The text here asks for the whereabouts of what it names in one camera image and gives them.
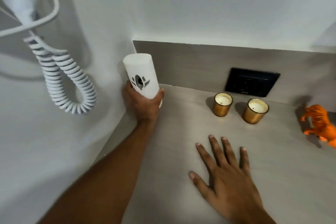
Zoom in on person's left hand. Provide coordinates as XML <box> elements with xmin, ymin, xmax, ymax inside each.
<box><xmin>123</xmin><ymin>80</ymin><xmax>165</xmax><ymax>123</ymax></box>

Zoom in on person's right hand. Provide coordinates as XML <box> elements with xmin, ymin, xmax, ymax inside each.
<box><xmin>189</xmin><ymin>135</ymin><xmax>274</xmax><ymax>222</ymax></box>

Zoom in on white air freshener dispenser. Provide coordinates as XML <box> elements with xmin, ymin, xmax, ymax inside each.
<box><xmin>122</xmin><ymin>53</ymin><xmax>163</xmax><ymax>108</ymax></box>

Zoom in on person's left forearm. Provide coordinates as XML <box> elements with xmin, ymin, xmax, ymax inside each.
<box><xmin>39</xmin><ymin>119</ymin><xmax>158</xmax><ymax>224</ymax></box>

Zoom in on person's right forearm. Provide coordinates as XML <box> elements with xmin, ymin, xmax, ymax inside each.
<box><xmin>230</xmin><ymin>212</ymin><xmax>277</xmax><ymax>224</ymax></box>

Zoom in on gold glass candle jar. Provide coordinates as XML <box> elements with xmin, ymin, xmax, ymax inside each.
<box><xmin>242</xmin><ymin>98</ymin><xmax>270</xmax><ymax>124</ymax></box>
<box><xmin>212</xmin><ymin>93</ymin><xmax>233</xmax><ymax>117</ymax></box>

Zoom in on orange horse figurine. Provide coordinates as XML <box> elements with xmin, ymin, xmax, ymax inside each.
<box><xmin>300</xmin><ymin>105</ymin><xmax>336</xmax><ymax>149</ymax></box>

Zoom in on white hair dryer holder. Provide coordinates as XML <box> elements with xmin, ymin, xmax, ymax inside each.
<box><xmin>0</xmin><ymin>0</ymin><xmax>60</xmax><ymax>38</ymax></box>

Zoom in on black wall socket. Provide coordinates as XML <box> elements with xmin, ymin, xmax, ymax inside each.
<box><xmin>225</xmin><ymin>68</ymin><xmax>281</xmax><ymax>98</ymax></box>

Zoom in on white coiled cord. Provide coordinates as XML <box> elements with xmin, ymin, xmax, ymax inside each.
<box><xmin>23</xmin><ymin>35</ymin><xmax>97</xmax><ymax>115</ymax></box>

